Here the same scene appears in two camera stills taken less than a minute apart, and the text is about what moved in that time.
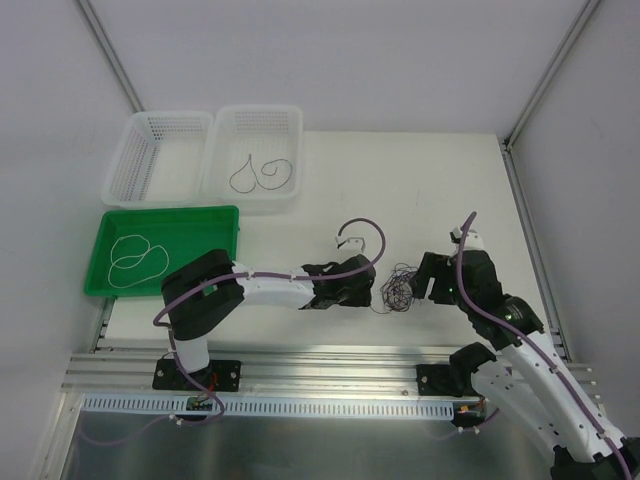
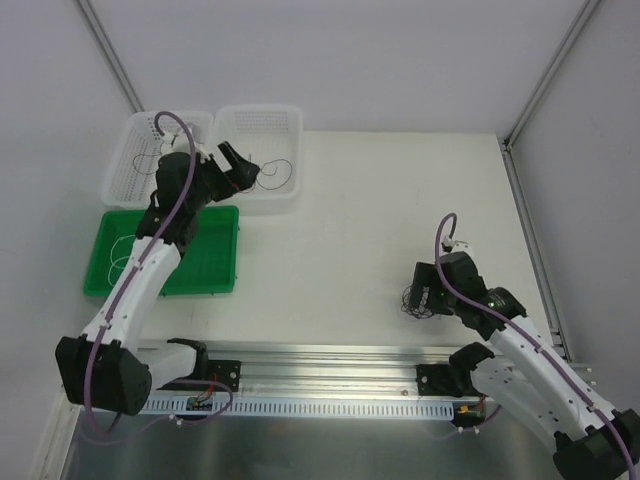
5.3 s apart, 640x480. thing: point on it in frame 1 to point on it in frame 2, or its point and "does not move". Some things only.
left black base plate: x=220 y=376 does not move
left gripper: x=357 y=279 to x=220 y=176
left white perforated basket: x=162 y=158 does not move
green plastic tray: x=135 y=247 does not move
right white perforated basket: x=253 y=159 does not move
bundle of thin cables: x=397 y=290 to x=421 y=312
